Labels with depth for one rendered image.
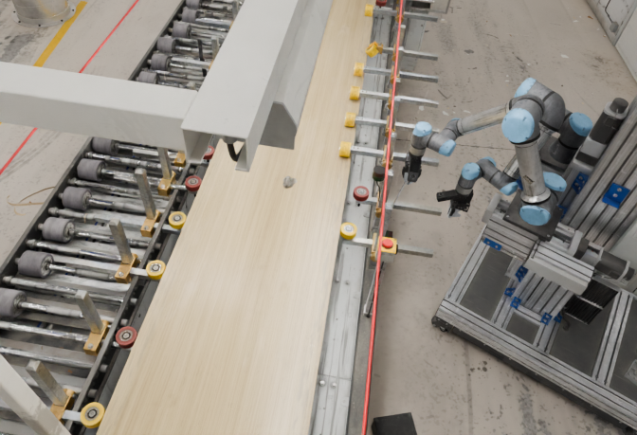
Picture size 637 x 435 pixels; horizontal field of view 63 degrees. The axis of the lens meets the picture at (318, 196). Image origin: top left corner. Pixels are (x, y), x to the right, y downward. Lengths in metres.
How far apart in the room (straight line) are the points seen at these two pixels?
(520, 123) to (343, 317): 1.17
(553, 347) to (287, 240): 1.65
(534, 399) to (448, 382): 0.47
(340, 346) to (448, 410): 0.90
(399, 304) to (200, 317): 1.51
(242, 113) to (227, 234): 1.88
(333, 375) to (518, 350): 1.17
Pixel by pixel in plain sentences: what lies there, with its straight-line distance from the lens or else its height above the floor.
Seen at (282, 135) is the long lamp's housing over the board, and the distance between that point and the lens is 0.73.
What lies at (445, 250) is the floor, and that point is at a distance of 3.66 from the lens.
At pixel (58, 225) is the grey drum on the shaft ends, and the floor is 0.85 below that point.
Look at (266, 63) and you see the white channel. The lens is 0.63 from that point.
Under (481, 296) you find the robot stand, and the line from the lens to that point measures 3.26.
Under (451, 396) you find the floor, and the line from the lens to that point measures 3.15.
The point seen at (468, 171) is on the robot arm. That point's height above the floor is 1.18.
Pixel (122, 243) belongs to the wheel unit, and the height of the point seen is 1.02.
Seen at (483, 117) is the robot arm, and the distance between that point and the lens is 2.35.
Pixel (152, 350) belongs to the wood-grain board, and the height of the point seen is 0.90.
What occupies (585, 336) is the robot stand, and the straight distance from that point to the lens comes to 3.39.
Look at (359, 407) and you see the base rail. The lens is 2.27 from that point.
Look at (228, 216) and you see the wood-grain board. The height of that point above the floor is 0.90.
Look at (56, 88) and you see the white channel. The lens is 0.63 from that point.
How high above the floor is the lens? 2.81
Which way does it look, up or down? 48 degrees down
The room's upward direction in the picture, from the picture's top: 6 degrees clockwise
